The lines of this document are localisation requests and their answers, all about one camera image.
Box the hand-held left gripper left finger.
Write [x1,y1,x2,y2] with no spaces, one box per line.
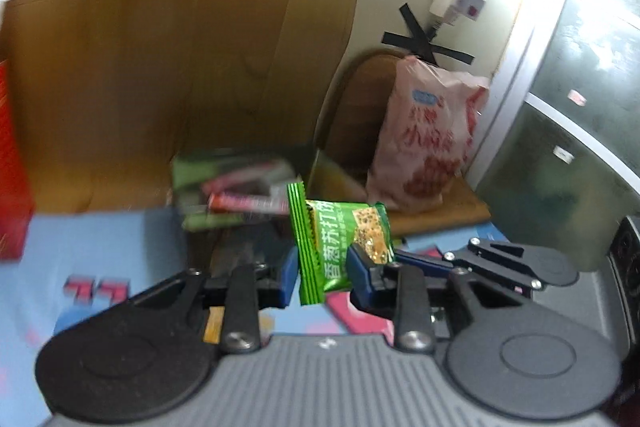
[131,249,300,355]

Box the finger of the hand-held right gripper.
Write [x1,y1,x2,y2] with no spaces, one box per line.
[395,237,551,294]
[349,289,398,322]

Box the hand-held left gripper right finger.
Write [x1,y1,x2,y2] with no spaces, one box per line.
[347,244,537,354]

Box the green cracker packet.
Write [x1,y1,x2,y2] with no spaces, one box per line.
[287,182,397,306]

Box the green snack box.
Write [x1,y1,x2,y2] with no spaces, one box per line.
[171,148,303,232]

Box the red snack bar packet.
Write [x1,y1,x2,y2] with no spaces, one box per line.
[207,192,292,215]

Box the pink white plastic bag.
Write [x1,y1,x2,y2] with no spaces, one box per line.
[366,55,492,214]

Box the wooden chair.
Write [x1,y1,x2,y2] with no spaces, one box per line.
[307,49,493,235]

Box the glass sliding door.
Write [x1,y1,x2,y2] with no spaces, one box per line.
[467,0,640,275]

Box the blue printed blanket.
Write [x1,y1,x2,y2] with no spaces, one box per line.
[0,206,511,427]

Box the black tape cross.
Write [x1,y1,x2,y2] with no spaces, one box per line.
[382,4,477,66]

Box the wooden board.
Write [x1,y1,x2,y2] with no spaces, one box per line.
[0,0,382,215]

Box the red box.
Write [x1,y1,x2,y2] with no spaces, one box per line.
[0,58,37,262]

